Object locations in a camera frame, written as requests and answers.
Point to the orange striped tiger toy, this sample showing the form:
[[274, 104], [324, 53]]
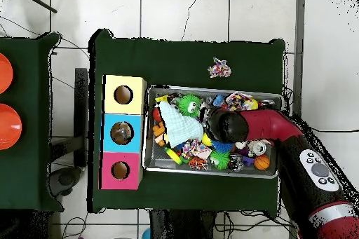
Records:
[[197, 163]]

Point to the crushed silver can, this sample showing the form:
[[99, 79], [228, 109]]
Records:
[[259, 148]]

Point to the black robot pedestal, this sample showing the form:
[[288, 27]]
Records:
[[179, 228]]

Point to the black rod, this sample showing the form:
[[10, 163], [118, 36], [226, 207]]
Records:
[[36, 0]]

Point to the side table with green cloth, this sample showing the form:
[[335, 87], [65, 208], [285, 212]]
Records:
[[28, 160]]

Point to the blue spiky ball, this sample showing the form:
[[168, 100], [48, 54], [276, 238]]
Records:
[[222, 147]]

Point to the yellow ball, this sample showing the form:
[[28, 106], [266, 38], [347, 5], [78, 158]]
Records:
[[254, 104], [206, 140]]

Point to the mint green waffle cloth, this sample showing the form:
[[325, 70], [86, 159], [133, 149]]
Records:
[[179, 124]]

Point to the orange plastic building block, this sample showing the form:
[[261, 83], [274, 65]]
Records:
[[160, 133]]

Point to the orange bowl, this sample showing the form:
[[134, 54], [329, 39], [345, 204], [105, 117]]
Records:
[[4, 73], [8, 127]]

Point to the yellow cheese wedge toy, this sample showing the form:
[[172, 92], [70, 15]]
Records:
[[161, 100]]

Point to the green fuzzy toy with eyes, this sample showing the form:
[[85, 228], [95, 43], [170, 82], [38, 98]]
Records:
[[189, 104]]

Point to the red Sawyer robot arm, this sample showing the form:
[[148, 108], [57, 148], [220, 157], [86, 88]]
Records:
[[275, 127]]

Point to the small orange basketball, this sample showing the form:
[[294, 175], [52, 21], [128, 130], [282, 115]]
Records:
[[261, 163]]

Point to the red ball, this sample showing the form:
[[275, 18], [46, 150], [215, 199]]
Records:
[[156, 114]]

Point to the wooden box with three holes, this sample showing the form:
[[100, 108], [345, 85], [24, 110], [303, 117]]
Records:
[[110, 138]]

